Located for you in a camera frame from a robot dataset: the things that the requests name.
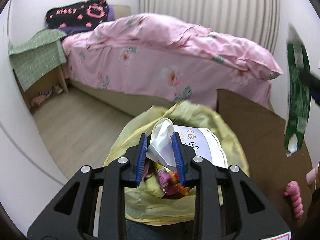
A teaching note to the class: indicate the white plastic wrapper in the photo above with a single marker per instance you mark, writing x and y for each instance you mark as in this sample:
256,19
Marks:
161,142

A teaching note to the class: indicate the yellow pink snack packet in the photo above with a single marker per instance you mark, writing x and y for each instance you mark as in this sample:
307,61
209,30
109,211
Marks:
162,177

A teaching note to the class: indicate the yellow plastic bag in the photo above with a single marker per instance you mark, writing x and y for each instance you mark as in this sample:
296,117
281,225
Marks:
212,120

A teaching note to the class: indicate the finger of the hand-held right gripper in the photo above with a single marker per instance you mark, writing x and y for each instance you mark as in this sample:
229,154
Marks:
313,80

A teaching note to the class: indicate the black Hello Kitty pillow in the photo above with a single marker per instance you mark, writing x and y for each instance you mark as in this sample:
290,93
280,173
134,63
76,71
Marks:
75,17

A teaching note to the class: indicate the white pleated curtain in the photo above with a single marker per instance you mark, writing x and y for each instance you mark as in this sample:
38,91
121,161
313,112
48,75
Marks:
212,5

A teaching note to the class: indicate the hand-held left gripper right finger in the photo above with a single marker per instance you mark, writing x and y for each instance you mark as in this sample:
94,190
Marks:
178,155

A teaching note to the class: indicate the pink floral bed sheet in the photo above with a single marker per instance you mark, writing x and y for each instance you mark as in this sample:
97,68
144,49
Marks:
150,75

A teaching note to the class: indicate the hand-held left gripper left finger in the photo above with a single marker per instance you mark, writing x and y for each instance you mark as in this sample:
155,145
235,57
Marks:
140,160

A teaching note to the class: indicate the green white snack packet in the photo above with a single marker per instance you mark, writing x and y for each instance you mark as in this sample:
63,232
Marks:
297,105

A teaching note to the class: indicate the green checked cloth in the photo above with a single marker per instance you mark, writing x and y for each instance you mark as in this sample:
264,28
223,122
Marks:
37,55

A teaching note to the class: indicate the pink plastic toy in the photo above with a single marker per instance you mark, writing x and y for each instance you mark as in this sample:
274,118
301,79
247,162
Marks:
296,200

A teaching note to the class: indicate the white patterned shoe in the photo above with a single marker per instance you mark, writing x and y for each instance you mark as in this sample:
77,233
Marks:
57,89

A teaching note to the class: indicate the pink floral duvet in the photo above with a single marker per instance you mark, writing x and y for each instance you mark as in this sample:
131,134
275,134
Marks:
162,32

